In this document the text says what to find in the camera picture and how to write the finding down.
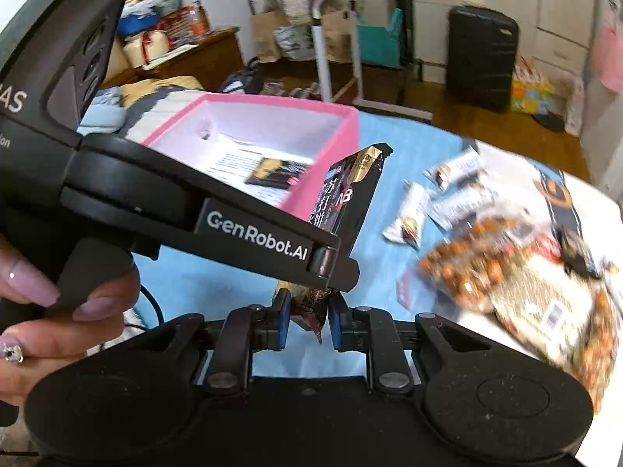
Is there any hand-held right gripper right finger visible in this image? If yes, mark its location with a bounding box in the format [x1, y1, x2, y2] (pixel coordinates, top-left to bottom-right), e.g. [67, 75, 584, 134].
[328, 292, 492, 396]

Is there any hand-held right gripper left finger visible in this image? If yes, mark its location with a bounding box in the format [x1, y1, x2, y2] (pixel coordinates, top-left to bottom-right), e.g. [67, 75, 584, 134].
[160, 291, 293, 396]

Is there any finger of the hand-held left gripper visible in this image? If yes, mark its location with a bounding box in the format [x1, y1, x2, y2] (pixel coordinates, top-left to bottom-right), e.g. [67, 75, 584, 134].
[195, 198, 361, 293]

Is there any black and gold snack packet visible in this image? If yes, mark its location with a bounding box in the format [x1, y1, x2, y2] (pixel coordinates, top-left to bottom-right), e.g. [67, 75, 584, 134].
[274, 143, 393, 346]
[245, 157, 313, 189]

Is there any pink storage box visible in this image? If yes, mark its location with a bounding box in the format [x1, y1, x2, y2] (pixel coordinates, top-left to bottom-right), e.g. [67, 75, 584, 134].
[141, 95, 361, 221]

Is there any white snack bar packet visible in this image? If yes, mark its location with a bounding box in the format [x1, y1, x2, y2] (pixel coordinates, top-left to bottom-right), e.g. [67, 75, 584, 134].
[382, 181, 432, 250]
[422, 148, 484, 191]
[430, 184, 498, 230]

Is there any large clear bag of nuts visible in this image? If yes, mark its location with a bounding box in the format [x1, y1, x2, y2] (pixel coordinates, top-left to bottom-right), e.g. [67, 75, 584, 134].
[417, 208, 623, 402]

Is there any person's left hand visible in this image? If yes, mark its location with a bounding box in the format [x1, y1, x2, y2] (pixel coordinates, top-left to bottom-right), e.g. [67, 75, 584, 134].
[0, 234, 142, 407]

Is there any light blue pillow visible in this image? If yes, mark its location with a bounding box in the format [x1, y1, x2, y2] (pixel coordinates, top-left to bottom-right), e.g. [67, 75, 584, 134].
[78, 86, 128, 132]

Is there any pile of boxes and bags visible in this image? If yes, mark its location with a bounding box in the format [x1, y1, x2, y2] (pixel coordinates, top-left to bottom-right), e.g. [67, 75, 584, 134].
[109, 0, 212, 70]

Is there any wooden cabinet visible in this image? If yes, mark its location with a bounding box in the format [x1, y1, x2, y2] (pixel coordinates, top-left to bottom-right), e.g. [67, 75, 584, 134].
[101, 28, 245, 94]

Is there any brown paper bag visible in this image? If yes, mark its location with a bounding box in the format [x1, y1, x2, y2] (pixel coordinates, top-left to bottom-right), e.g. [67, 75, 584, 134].
[321, 9, 359, 50]
[250, 9, 289, 62]

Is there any white-framed rolling desk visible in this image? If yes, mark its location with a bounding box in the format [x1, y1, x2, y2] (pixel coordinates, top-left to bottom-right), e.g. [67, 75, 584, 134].
[286, 0, 488, 123]

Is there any teal tote bag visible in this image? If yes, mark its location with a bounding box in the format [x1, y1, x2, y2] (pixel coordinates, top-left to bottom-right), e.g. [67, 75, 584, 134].
[355, 9, 405, 70]

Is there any white road-print blanket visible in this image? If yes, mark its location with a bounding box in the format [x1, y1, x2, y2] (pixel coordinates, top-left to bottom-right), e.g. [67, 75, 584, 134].
[458, 139, 623, 414]

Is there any black hard-shell suitcase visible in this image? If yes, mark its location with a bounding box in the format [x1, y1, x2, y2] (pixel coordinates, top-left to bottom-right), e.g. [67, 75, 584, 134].
[445, 6, 519, 114]

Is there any colourful printed gift bag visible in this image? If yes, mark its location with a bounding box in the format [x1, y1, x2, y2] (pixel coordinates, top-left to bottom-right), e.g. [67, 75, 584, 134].
[510, 57, 556, 116]

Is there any pink hanging cloth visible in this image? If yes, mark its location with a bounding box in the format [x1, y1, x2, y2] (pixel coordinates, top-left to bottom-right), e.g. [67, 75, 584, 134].
[593, 23, 623, 94]

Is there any black cable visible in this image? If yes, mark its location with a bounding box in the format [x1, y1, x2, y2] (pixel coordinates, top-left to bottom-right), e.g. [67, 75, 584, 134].
[135, 286, 165, 328]

